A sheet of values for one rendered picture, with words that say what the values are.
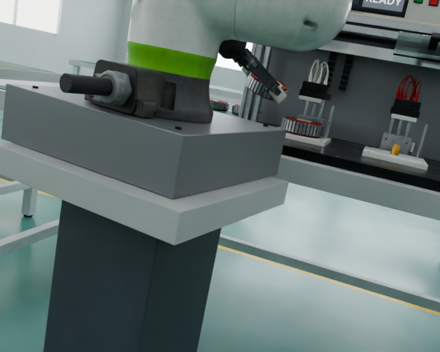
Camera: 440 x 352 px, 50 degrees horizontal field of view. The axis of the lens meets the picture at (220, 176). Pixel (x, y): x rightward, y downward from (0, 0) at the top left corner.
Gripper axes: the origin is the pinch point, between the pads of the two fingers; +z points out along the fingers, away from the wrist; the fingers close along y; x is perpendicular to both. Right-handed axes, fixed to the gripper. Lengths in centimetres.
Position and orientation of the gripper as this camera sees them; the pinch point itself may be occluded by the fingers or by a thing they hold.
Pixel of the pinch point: (266, 85)
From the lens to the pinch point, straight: 127.5
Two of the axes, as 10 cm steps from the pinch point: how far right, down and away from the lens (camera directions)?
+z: 5.3, 4.2, 7.4
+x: -6.9, 7.2, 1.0
